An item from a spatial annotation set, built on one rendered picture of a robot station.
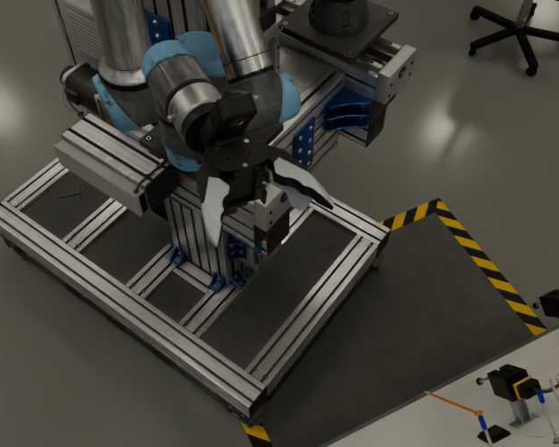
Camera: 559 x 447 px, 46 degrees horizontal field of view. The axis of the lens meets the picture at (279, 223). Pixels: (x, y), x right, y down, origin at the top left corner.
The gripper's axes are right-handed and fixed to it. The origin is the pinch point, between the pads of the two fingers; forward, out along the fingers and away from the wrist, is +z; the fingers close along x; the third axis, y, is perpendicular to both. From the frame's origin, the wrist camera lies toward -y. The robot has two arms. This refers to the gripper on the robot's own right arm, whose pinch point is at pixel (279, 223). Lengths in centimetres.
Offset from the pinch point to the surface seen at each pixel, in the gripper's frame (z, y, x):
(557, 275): -31, 138, -160
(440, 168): -98, 139, -152
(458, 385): 9, 63, -46
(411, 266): -61, 144, -112
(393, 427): 10, 63, -28
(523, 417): 23, 43, -40
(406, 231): -76, 143, -120
